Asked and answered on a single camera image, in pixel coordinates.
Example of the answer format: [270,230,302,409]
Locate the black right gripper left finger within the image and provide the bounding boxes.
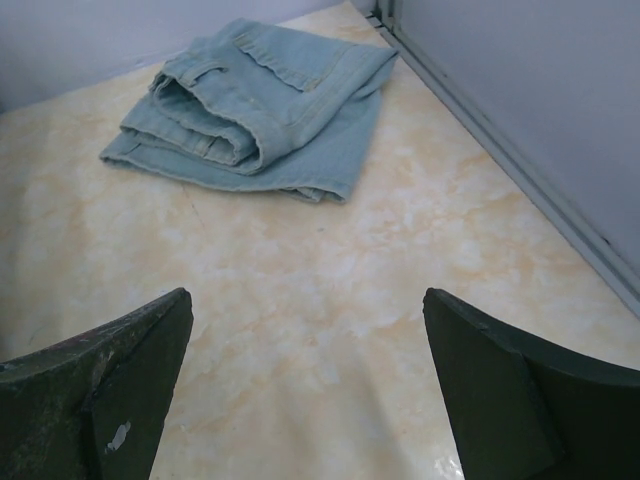
[1,288,193,479]

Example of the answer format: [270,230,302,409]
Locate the aluminium corner frame rail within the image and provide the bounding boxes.
[373,1,639,311]

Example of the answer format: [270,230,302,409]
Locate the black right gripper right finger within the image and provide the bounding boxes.
[423,288,639,479]

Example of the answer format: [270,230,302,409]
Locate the folded light blue jeans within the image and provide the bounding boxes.
[100,19,397,203]

